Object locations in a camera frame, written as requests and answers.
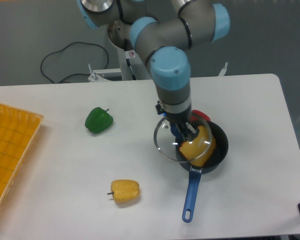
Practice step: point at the dark pot blue handle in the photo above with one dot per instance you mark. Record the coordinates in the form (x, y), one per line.
(195, 173)

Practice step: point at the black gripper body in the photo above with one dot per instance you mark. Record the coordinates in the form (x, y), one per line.
(177, 112)

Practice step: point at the yellow toy bell pepper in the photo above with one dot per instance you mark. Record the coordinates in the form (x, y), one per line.
(124, 190)

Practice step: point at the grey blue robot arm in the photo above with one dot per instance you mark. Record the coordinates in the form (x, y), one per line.
(169, 66)

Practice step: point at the yellow plastic basket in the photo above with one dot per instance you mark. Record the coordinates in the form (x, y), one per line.
(18, 128)

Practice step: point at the glass pot lid blue knob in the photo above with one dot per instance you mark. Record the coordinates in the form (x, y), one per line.
(166, 137)

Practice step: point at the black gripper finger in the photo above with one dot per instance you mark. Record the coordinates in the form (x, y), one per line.
(183, 131)
(191, 132)

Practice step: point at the red toy bell pepper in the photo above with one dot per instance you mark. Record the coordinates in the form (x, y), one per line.
(197, 114)

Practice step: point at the green toy bell pepper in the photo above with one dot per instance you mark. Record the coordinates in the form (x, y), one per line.
(98, 120)

